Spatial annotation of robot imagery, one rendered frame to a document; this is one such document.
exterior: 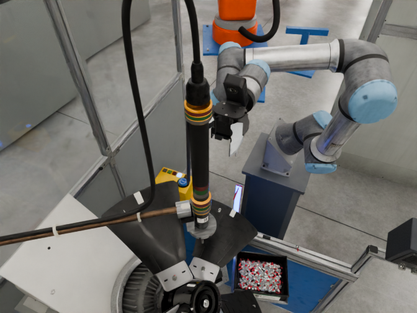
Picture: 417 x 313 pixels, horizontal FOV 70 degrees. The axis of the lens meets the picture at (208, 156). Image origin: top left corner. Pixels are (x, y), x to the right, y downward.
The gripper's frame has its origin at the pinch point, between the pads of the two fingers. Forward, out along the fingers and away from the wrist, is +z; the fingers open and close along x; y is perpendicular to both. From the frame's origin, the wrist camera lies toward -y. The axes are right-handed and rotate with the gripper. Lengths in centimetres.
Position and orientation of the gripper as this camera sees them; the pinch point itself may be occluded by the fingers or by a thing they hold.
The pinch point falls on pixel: (210, 143)
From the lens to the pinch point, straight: 61.0
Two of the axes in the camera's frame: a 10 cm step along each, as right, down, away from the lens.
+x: -9.2, -2.9, 2.7
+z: -4.0, 6.7, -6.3
